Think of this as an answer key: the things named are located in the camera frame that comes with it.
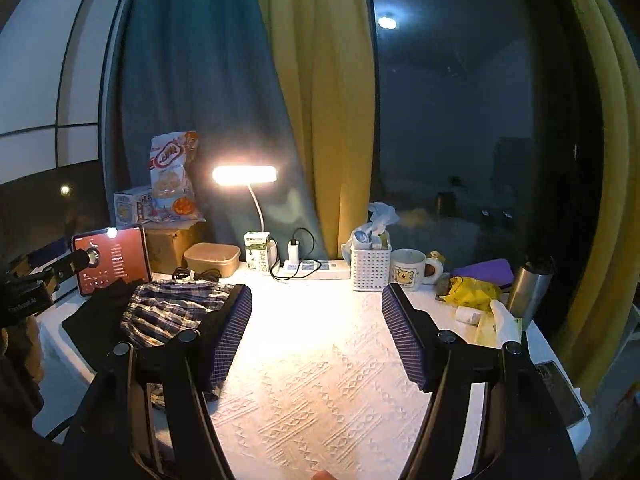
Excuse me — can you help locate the white woven basket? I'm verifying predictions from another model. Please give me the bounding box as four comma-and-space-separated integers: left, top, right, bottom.
350, 245, 392, 292

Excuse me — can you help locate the small printed box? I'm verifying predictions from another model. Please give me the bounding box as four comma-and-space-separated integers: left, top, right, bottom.
113, 186, 155, 227

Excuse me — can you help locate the coiled black cable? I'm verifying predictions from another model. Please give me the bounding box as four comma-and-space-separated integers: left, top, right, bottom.
172, 266, 223, 282

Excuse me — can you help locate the black smartphone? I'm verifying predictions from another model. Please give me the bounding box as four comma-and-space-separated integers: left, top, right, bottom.
535, 360, 587, 428

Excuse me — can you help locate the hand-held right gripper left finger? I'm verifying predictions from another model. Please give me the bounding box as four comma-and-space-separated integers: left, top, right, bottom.
60, 284, 253, 480

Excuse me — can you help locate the person's left forearm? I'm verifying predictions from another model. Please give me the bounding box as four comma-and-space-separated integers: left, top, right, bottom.
0, 315, 46, 401

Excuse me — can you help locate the plaid flannel shirt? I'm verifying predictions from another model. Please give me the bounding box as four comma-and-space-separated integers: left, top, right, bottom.
120, 280, 238, 411

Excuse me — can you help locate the white desk lamp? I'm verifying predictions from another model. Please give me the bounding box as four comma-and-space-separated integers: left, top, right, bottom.
212, 164, 279, 235

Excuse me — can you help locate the teal curtain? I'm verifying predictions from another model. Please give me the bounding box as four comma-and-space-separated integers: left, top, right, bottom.
117, 0, 321, 266

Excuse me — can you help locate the tablet with red screen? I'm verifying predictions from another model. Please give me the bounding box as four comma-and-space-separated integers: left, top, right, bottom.
71, 223, 153, 298

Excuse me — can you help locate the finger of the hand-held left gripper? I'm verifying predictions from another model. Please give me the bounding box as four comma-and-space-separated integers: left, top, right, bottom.
30, 249, 103, 287

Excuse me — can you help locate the black cloth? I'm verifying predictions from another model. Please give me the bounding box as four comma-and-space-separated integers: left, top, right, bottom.
61, 277, 146, 376

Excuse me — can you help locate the milk carton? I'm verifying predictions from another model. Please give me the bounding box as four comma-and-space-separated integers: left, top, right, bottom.
243, 230, 277, 276

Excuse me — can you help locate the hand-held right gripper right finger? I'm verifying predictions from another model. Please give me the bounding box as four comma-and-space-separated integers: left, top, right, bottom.
381, 282, 583, 480

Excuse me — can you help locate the snack bag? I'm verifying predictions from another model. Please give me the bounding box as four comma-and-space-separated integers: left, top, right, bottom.
149, 130, 206, 221

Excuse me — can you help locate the yellow plastic bag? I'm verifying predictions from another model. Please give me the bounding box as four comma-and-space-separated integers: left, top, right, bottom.
440, 276, 502, 311

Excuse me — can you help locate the purple notebook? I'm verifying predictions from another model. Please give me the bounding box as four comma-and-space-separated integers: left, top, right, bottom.
450, 258, 516, 291

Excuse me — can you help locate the white textured tablecloth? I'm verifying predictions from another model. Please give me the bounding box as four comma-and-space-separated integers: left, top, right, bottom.
37, 260, 591, 480

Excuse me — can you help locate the yellow white tissue pack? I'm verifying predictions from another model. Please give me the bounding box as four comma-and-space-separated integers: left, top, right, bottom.
475, 299, 523, 348

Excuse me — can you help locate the brown paper bowl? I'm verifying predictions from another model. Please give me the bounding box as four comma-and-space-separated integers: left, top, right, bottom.
183, 242, 241, 279

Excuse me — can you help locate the black charger cable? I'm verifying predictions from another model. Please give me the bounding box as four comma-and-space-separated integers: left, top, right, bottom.
270, 227, 317, 279

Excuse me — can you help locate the yellow curtain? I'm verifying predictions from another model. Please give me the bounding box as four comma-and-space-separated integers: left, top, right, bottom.
545, 0, 640, 401
255, 0, 377, 263

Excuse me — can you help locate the white printed mug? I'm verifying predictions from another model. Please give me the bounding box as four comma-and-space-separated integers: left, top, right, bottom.
390, 248, 445, 292

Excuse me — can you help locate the white power strip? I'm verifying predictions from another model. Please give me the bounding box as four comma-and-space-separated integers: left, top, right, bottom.
280, 259, 352, 281

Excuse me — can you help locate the white plastic bag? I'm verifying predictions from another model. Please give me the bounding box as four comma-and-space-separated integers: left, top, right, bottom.
341, 201, 401, 261

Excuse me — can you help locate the steel tumbler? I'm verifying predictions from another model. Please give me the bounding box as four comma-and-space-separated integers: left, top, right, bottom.
506, 259, 556, 332

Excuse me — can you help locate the cardboard box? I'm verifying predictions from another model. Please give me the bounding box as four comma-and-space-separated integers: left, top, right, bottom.
144, 221, 208, 275

